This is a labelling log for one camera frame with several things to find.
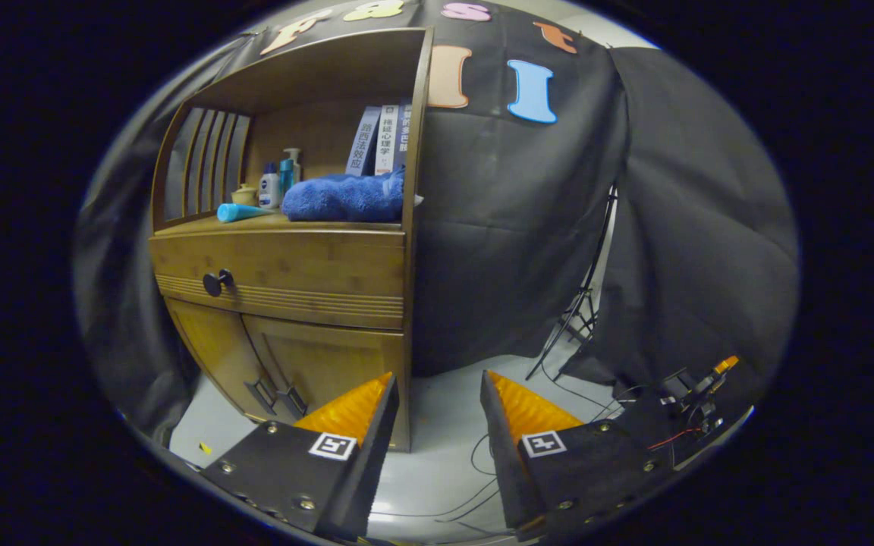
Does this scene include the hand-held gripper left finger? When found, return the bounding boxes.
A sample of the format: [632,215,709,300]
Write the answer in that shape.
[202,372,400,541]

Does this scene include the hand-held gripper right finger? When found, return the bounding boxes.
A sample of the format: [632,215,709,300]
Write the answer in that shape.
[480,369,677,541]

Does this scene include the wooden drawer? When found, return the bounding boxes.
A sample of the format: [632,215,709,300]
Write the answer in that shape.
[150,230,407,331]

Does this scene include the blue white squeeze tube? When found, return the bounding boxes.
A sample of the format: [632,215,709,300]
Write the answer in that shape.
[216,203,276,224]

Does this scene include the wooden cabinet door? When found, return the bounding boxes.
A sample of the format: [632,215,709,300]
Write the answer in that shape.
[242,315,407,448]
[166,298,286,422]

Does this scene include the wooden countertop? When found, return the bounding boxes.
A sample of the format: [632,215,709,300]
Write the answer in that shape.
[155,209,405,233]

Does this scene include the wooden cabinet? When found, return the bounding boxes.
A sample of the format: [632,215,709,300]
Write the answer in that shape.
[149,27,435,452]

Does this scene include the black orange device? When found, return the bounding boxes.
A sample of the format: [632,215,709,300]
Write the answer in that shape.
[619,355,741,456]

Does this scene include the black backdrop cloth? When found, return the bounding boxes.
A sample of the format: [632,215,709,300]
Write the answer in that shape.
[73,0,800,448]

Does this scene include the folded blue towel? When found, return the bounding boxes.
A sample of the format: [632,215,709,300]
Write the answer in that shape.
[281,168,407,223]

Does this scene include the white blue-capped lotion bottle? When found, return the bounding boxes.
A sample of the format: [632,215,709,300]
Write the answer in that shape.
[259,162,281,210]

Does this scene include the blue pump bottle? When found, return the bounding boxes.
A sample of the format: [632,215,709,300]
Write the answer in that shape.
[279,148,303,196]

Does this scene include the grey book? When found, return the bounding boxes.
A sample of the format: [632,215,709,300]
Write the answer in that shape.
[344,106,382,177]

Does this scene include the white spine book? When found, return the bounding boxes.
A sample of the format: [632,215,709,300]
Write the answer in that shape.
[375,105,400,175]

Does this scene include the dark blue book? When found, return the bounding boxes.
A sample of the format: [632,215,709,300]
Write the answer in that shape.
[394,102,413,171]

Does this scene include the thin floor cables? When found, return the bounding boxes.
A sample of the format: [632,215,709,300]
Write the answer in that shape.
[369,379,635,532]

